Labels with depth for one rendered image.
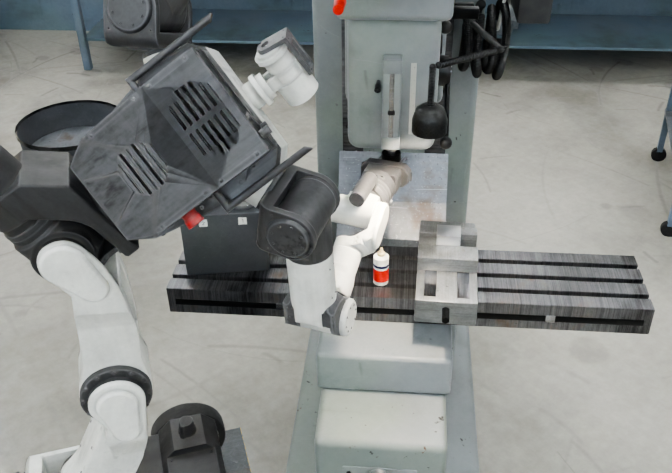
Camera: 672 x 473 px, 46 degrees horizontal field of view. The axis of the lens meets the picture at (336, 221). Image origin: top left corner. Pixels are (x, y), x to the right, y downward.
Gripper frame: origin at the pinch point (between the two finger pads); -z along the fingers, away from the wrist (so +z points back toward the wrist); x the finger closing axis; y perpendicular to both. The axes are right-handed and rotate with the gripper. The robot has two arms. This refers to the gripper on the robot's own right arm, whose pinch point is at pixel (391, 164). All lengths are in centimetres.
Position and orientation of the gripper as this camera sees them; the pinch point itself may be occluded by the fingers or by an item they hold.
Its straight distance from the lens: 192.9
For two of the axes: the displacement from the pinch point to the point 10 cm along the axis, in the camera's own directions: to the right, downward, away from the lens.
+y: 0.1, 8.3, 5.5
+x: -9.4, -1.8, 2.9
